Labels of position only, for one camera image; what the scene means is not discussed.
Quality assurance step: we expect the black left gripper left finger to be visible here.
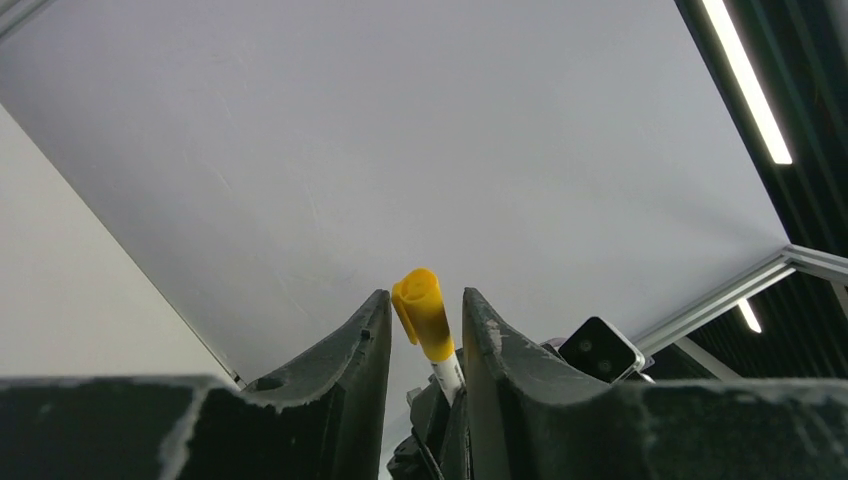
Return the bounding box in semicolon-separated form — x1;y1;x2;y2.
1;290;392;479

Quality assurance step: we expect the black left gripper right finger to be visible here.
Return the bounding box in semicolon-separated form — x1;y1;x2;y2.
462;288;847;479

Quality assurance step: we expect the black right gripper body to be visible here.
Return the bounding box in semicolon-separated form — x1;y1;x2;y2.
387;382;472;480

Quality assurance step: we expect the white marker pen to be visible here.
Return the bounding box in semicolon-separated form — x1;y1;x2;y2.
431;353;465;406

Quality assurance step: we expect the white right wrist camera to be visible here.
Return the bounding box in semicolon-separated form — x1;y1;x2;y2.
556;316;646;384

